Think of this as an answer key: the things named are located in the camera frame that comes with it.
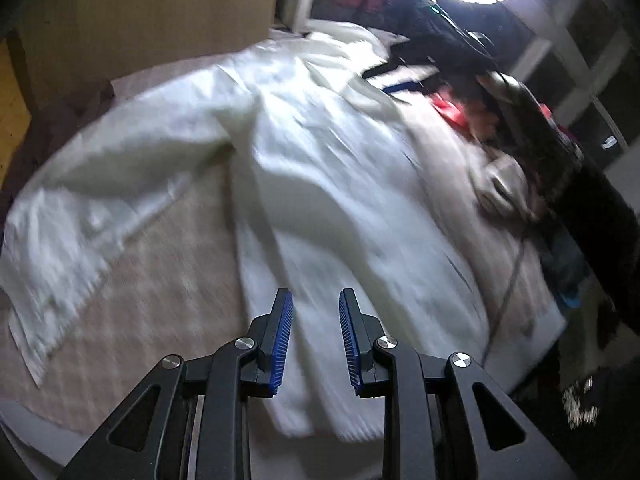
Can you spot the beige garment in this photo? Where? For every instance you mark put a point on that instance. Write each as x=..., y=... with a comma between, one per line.
x=500, y=185

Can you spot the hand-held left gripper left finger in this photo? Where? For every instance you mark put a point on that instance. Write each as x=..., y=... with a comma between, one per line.
x=282, y=340

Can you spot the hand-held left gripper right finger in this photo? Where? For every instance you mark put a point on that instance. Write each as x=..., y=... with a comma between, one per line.
x=348, y=340

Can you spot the black garment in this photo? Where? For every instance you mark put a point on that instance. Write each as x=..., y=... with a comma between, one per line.
x=590, y=200

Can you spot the brown cloth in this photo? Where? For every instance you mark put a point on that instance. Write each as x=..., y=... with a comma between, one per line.
x=45, y=130

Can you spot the white garment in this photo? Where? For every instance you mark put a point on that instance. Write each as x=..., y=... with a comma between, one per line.
x=325, y=185

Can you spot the white window frame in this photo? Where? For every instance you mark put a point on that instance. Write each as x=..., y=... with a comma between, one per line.
x=560, y=25

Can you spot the wooden cabinet panel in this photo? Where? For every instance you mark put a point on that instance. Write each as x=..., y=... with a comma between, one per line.
x=150, y=10

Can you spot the blue garment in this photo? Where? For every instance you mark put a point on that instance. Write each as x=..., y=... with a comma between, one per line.
x=565, y=265

